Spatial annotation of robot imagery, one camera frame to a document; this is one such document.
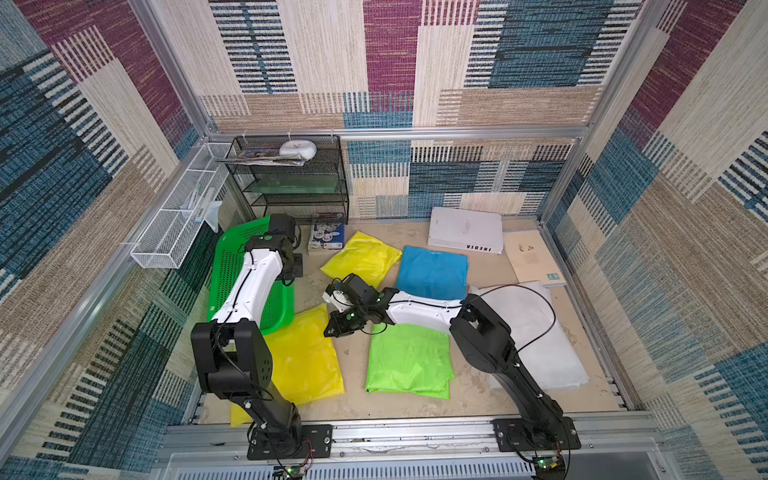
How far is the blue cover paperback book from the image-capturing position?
111cm

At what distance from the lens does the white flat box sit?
3.65ft

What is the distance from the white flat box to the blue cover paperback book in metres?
0.34

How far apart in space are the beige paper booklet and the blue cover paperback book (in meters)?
0.62

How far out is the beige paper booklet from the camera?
3.45ft

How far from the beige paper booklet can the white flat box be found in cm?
5
